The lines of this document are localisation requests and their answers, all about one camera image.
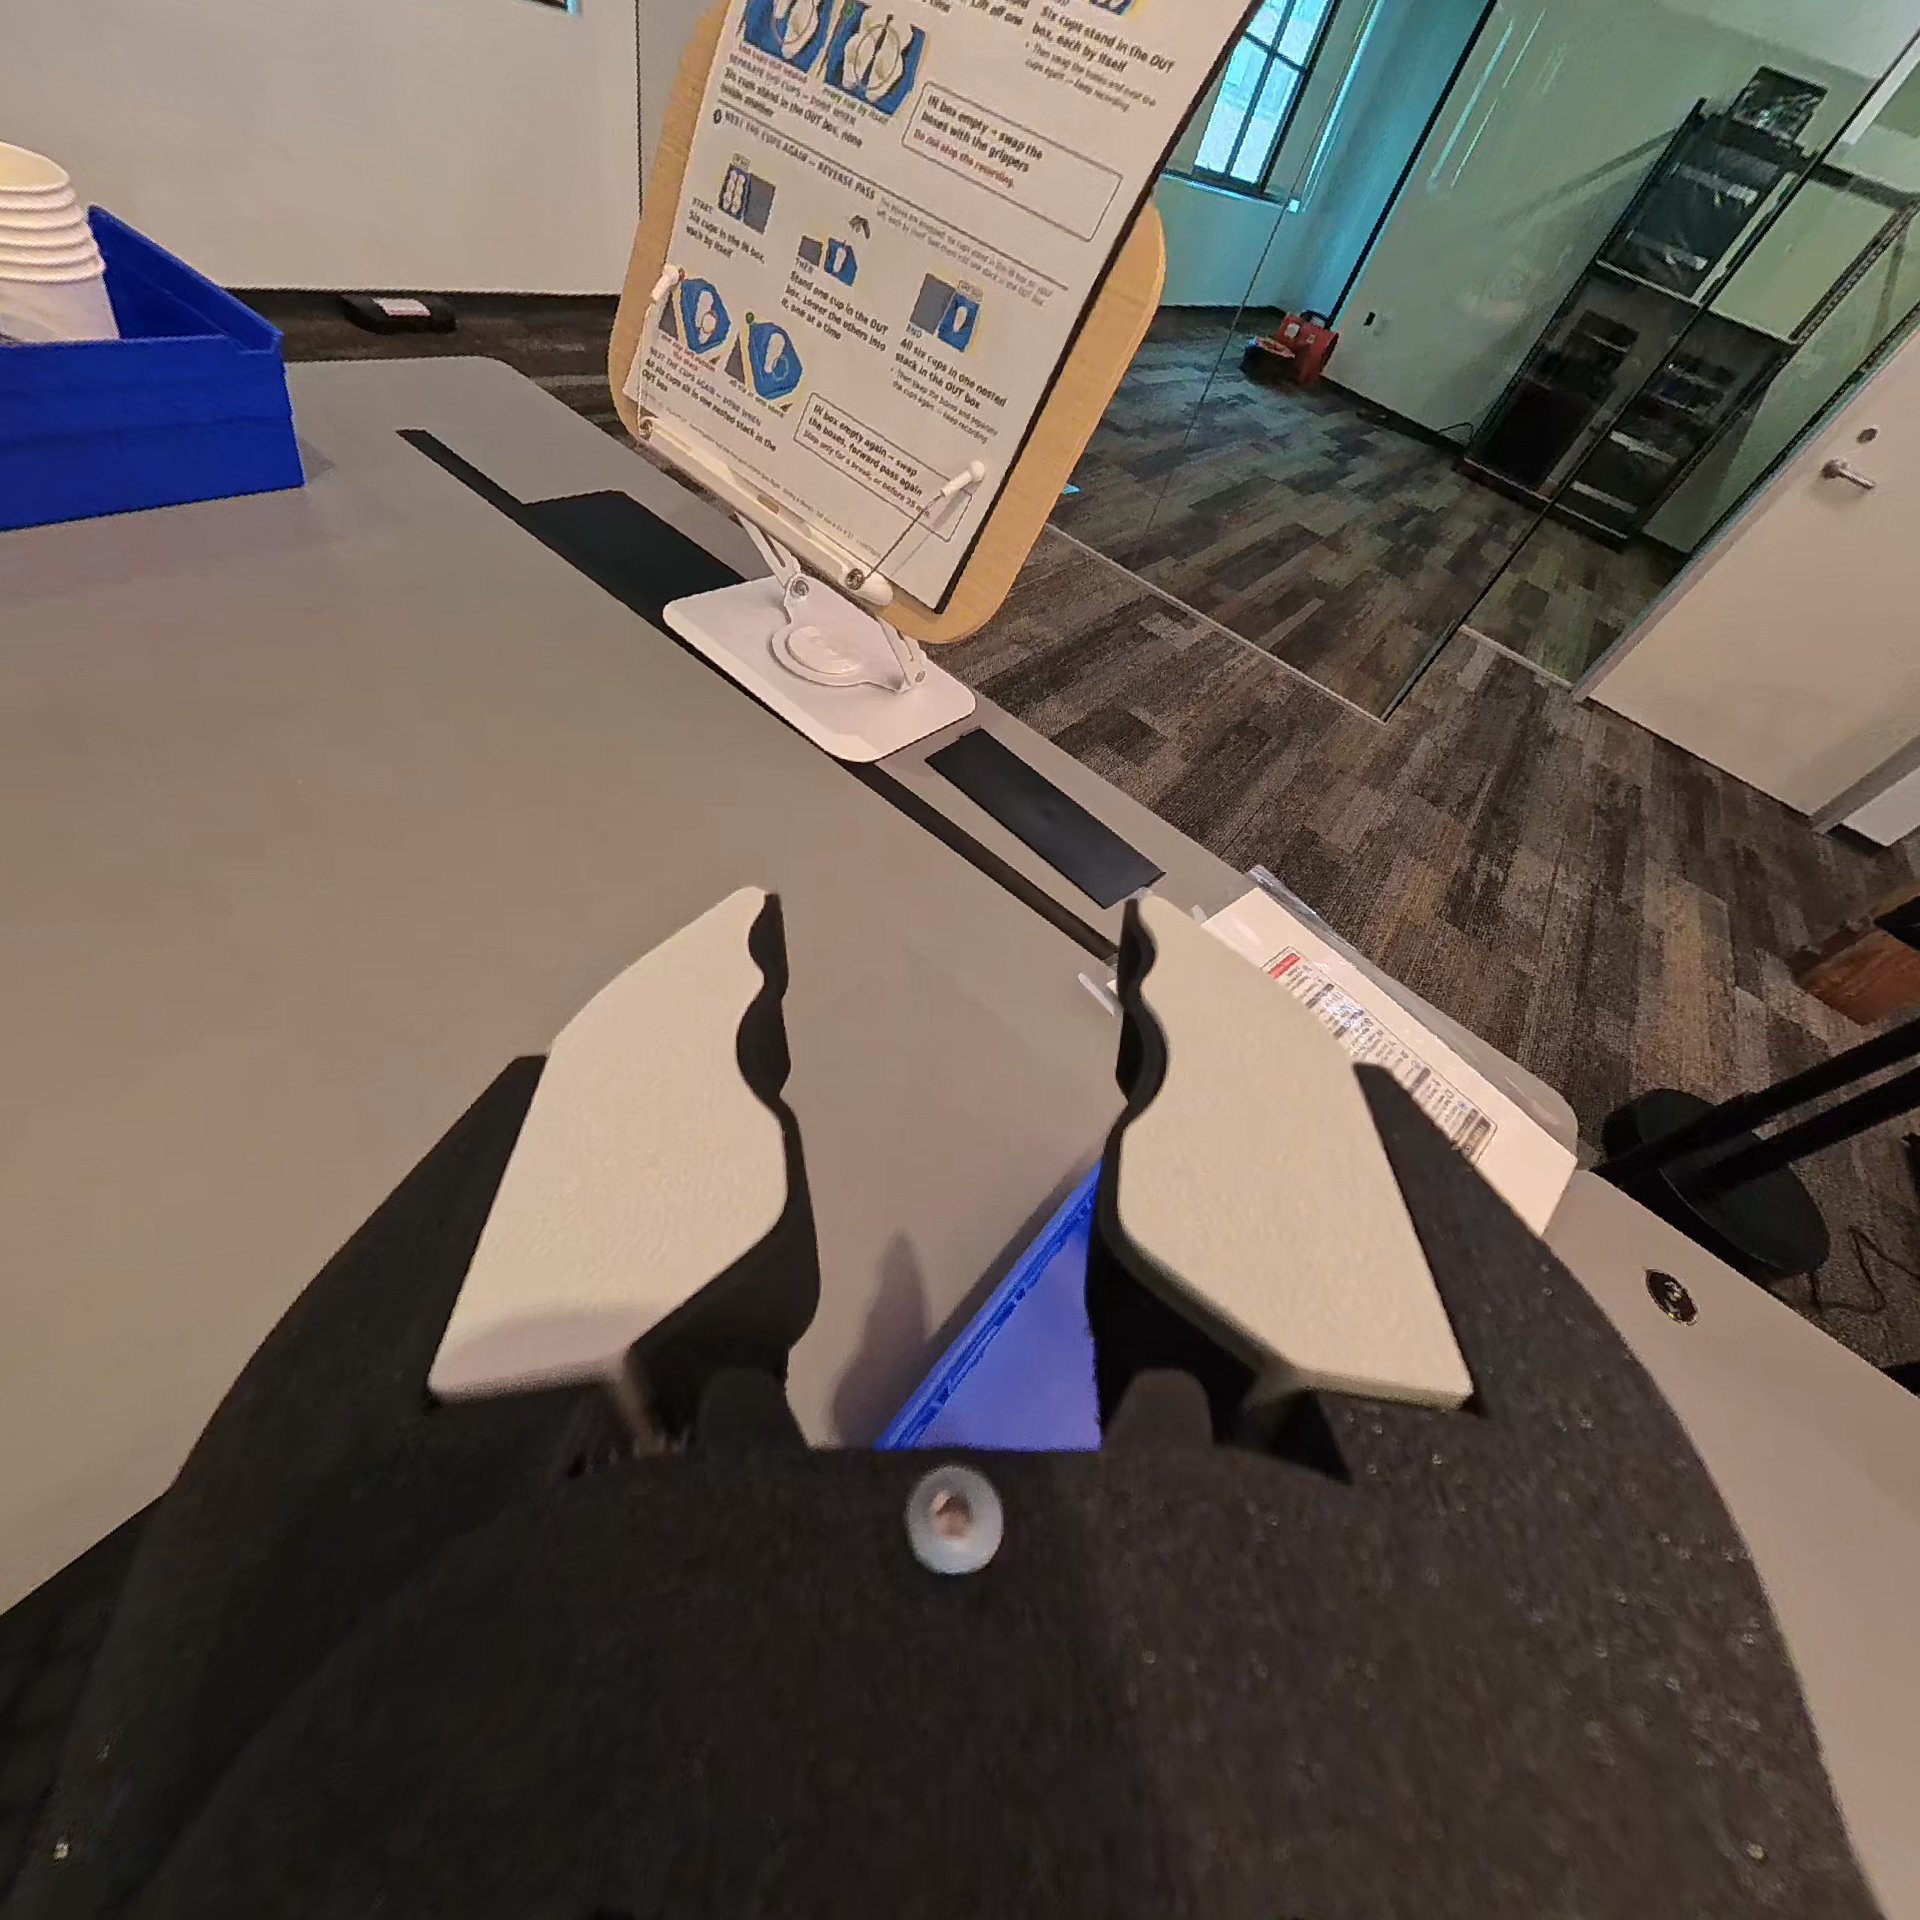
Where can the black server rack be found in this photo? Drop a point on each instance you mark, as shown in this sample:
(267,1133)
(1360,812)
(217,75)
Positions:
(1651,332)

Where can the black floor device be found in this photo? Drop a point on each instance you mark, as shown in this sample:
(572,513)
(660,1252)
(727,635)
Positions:
(395,310)

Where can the instruction sheet on stand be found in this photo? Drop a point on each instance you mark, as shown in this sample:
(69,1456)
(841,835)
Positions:
(811,525)

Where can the printed document sheet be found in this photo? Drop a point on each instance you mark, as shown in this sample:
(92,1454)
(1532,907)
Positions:
(930,302)

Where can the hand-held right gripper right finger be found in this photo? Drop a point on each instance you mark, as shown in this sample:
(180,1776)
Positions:
(1274,1199)

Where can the laminated instruction sheet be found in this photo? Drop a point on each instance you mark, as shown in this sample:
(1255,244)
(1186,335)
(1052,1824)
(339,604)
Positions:
(1501,1140)

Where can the round desk grommet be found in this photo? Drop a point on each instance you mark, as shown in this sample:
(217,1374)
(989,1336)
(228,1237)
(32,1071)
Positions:
(1670,1293)

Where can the black metal stand frame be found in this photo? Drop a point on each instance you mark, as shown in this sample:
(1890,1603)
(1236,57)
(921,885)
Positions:
(1801,1110)

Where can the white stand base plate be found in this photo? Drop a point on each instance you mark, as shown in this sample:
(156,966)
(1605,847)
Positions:
(720,637)

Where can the brown wooden cabinet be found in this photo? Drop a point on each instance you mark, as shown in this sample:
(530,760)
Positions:
(1859,973)

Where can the black flat plate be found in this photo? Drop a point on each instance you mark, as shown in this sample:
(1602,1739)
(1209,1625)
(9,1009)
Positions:
(1048,824)

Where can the red floor machine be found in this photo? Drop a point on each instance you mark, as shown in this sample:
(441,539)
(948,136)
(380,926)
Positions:
(1297,340)

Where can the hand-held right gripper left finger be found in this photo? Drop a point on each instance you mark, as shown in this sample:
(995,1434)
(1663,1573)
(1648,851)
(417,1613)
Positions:
(632,1188)

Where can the black round stand base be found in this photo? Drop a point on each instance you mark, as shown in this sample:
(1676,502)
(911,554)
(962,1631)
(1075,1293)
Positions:
(1726,1199)

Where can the white door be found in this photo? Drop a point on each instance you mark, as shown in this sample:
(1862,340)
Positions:
(1772,645)

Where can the blue plastic bin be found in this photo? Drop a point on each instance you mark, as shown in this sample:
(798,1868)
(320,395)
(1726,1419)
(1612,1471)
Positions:
(1004,1378)
(136,419)

